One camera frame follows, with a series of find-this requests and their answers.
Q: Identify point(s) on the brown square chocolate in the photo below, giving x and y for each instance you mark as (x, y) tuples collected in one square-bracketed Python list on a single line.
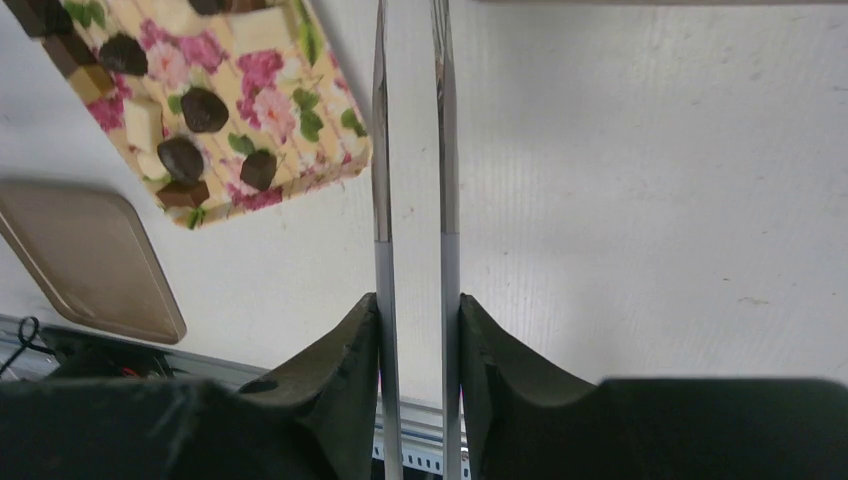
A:
[(68, 52)]

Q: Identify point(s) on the dark heart chocolate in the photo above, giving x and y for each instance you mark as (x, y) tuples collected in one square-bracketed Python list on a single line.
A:
[(203, 111)]

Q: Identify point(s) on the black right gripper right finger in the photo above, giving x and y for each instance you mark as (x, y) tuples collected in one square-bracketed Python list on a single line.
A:
[(522, 413)]

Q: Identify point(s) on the dark swirl chocolate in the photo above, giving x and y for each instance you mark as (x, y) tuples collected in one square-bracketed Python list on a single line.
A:
[(123, 54)]

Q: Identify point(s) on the aluminium mounting rail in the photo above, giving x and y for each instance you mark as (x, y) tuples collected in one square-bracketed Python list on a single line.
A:
[(421, 426)]

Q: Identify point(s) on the floral rectangular tray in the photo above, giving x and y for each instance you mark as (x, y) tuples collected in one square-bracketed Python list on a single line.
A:
[(270, 62)]

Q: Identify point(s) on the gold box lid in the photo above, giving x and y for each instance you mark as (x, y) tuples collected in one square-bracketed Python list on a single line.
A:
[(89, 253)]

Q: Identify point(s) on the tan square chocolate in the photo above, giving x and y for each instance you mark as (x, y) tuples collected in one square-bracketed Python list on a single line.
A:
[(90, 83)]

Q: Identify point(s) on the white heart chocolate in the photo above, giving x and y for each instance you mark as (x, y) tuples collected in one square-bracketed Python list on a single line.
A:
[(151, 166)]

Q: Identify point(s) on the silver metal tongs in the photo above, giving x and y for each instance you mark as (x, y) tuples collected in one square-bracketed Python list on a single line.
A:
[(415, 186)]

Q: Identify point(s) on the dark oval chocolate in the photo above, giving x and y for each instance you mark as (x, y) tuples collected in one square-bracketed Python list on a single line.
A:
[(182, 159)]

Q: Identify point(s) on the white rectangular chocolate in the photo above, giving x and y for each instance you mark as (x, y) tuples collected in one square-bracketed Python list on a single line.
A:
[(143, 123)]

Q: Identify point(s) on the small dark square chocolate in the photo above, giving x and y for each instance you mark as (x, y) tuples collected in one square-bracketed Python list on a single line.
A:
[(259, 169)]

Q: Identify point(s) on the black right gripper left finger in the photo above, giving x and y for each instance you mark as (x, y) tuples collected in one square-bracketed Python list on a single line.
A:
[(313, 417)]

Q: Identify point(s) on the brown rectangular chocolate bar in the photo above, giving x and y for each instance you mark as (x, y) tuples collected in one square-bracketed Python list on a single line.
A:
[(178, 195)]

